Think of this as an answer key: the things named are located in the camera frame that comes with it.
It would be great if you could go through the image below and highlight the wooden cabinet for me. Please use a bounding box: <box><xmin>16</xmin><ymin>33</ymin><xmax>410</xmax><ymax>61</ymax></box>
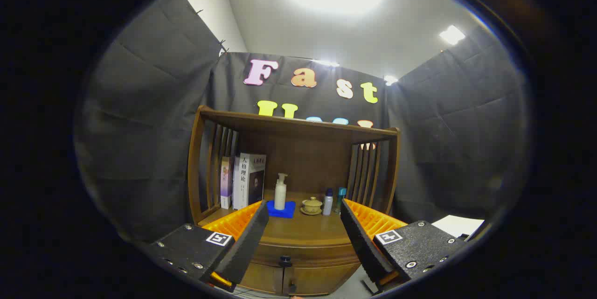
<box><xmin>187</xmin><ymin>105</ymin><xmax>402</xmax><ymax>296</ymax></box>

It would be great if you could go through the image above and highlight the white side cabinet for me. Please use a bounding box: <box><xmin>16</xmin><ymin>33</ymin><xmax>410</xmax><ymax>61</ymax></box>
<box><xmin>431</xmin><ymin>215</ymin><xmax>486</xmax><ymax>240</ymax></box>

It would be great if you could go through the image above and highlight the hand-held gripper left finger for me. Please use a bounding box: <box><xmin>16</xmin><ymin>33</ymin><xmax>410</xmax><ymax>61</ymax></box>
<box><xmin>148</xmin><ymin>200</ymin><xmax>270</xmax><ymax>292</ymax></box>

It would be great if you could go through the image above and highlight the white book with portrait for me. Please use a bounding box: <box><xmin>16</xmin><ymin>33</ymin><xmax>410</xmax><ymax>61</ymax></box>
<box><xmin>232</xmin><ymin>153</ymin><xmax>267</xmax><ymax>210</ymax></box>

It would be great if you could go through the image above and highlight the wooden cabinet door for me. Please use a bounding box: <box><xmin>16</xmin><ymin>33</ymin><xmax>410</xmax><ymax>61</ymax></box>
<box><xmin>282</xmin><ymin>264</ymin><xmax>360</xmax><ymax>296</ymax></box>

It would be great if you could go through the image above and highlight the white pump bottle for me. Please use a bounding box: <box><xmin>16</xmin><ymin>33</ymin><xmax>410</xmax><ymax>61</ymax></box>
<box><xmin>274</xmin><ymin>173</ymin><xmax>288</xmax><ymax>210</ymax></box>

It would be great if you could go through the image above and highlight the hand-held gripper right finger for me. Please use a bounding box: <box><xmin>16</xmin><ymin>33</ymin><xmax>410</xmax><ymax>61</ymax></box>
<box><xmin>340</xmin><ymin>198</ymin><xmax>468</xmax><ymax>290</ymax></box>

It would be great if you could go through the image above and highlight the purple white book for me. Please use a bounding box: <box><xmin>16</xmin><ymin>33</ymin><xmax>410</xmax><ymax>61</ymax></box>
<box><xmin>220</xmin><ymin>156</ymin><xmax>235</xmax><ymax>209</ymax></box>

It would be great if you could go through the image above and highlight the wooden drawer with black knob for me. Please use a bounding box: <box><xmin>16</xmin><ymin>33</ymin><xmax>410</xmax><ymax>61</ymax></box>
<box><xmin>254</xmin><ymin>242</ymin><xmax>362</xmax><ymax>269</ymax></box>

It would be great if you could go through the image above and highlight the small ceiling light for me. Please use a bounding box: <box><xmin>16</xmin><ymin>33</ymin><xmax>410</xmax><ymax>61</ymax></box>
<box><xmin>439</xmin><ymin>25</ymin><xmax>466</xmax><ymax>45</ymax></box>

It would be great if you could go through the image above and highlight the blue folded cloth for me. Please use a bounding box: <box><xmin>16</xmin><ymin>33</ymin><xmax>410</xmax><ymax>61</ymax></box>
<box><xmin>266</xmin><ymin>200</ymin><xmax>296</xmax><ymax>219</ymax></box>

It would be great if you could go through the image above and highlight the wooden countertop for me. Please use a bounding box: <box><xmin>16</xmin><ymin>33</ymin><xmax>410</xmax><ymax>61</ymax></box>
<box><xmin>198</xmin><ymin>190</ymin><xmax>369</xmax><ymax>248</ymax></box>

